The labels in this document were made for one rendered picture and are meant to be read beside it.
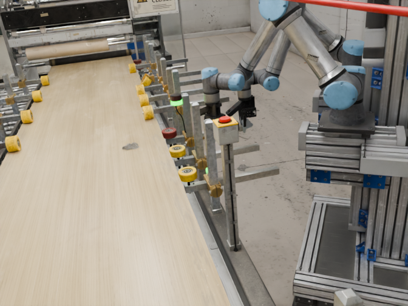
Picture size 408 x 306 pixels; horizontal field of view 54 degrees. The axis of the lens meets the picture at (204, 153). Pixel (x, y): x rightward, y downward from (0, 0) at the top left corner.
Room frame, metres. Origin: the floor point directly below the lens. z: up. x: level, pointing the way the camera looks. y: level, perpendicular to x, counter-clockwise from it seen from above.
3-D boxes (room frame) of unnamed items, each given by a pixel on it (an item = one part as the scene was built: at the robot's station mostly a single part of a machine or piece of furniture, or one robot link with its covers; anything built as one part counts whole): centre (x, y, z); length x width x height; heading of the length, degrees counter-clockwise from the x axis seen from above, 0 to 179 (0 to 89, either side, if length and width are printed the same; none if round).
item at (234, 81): (1.73, -0.16, 1.22); 0.11 x 0.11 x 0.08; 59
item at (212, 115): (1.76, -0.07, 1.06); 0.09 x 0.08 x 0.12; 31
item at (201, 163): (1.75, 0.02, 0.83); 0.13 x 0.06 x 0.05; 11
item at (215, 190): (1.50, -0.02, 0.82); 0.13 x 0.06 x 0.05; 11
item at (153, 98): (2.52, 0.11, 0.95); 0.50 x 0.04 x 0.04; 101
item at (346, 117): (1.58, -0.63, 1.09); 0.15 x 0.15 x 0.10
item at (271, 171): (1.54, -0.12, 0.82); 0.43 x 0.03 x 0.04; 101
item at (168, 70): (2.46, 0.17, 0.90); 0.03 x 0.03 x 0.48; 11
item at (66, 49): (4.18, 1.06, 1.05); 1.43 x 0.12 x 0.12; 101
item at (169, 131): (1.99, 0.18, 0.85); 0.08 x 0.08 x 0.11
